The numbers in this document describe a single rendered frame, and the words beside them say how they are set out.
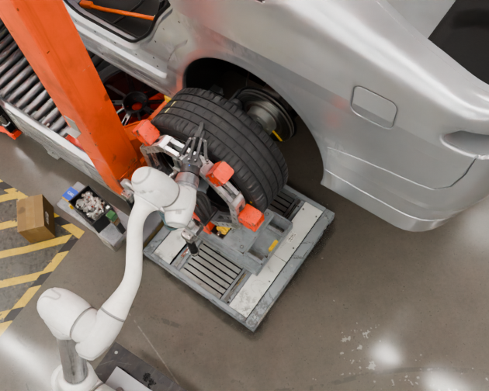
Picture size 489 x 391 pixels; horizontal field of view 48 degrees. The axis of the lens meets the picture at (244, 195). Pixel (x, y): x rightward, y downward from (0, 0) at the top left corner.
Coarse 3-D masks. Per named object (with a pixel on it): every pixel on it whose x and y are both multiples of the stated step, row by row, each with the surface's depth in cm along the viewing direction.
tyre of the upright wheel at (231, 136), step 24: (192, 96) 233; (216, 96) 228; (168, 120) 227; (192, 120) 223; (216, 120) 222; (240, 120) 224; (216, 144) 219; (240, 144) 222; (264, 144) 228; (168, 168) 271; (240, 168) 222; (264, 168) 228; (264, 192) 234
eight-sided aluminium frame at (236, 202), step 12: (156, 144) 228; (168, 144) 226; (180, 144) 225; (144, 156) 250; (156, 156) 254; (156, 168) 259; (204, 168) 220; (240, 192) 228; (228, 204) 228; (240, 204) 230; (216, 216) 264; (228, 216) 258; (240, 228) 247
